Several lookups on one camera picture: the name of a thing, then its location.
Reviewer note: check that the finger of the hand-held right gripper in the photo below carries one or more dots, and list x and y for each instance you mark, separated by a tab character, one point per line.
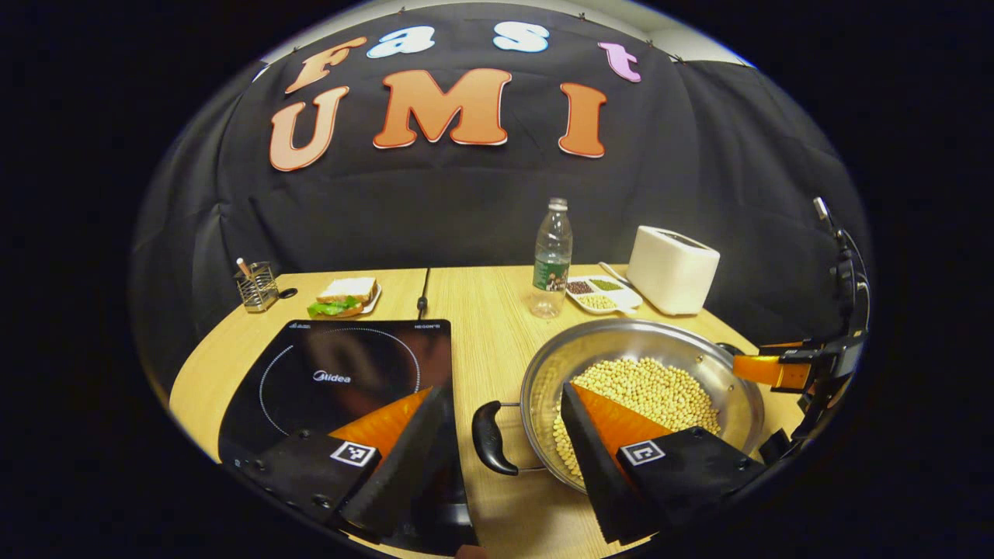
780	449
769	369

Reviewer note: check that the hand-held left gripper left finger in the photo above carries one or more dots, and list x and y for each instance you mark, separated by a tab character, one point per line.
404	466

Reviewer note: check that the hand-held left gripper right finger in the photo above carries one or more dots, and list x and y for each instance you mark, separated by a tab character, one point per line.
598	466

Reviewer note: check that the black induction cooktop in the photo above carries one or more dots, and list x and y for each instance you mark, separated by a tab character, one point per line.
311	404

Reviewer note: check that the pile of soybeans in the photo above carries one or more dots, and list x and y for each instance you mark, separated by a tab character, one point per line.
652	388

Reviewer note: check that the white toaster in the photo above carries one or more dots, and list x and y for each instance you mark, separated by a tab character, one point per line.
672	272

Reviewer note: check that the white divided dish of beans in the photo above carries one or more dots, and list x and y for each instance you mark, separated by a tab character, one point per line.
602	299

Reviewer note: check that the sandwich with lettuce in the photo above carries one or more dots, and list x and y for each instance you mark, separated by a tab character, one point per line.
345	293

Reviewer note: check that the clear plastic water bottle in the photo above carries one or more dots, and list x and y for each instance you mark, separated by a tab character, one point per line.
551	256

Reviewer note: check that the black backdrop cloth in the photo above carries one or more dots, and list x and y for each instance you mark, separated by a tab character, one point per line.
466	202

